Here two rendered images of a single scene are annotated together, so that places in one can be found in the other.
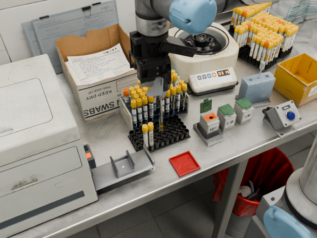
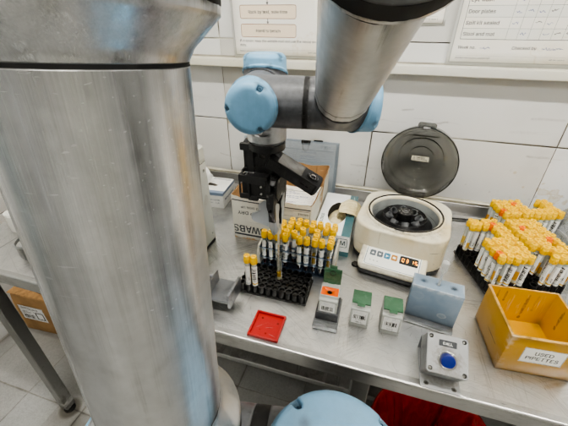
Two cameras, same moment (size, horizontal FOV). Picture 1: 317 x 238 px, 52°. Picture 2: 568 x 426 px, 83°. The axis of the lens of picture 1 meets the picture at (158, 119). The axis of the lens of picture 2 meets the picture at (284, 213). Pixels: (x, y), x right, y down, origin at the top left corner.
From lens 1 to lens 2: 0.51 m
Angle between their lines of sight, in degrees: 35
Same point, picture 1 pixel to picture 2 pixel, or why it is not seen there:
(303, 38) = not seen: outside the picture
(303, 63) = (551, 311)
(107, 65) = (293, 199)
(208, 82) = (379, 263)
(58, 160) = not seen: hidden behind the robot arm
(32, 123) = not seen: hidden behind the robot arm
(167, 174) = (240, 323)
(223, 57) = (413, 241)
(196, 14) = (236, 101)
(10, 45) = (234, 152)
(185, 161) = (270, 324)
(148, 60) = (253, 173)
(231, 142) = (344, 343)
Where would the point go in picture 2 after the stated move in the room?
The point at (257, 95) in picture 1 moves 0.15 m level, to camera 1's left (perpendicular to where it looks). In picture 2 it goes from (430, 309) to (368, 276)
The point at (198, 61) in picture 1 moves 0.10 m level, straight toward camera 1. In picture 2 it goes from (376, 230) to (350, 245)
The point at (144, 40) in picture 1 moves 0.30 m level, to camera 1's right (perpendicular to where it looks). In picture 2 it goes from (248, 147) to (395, 199)
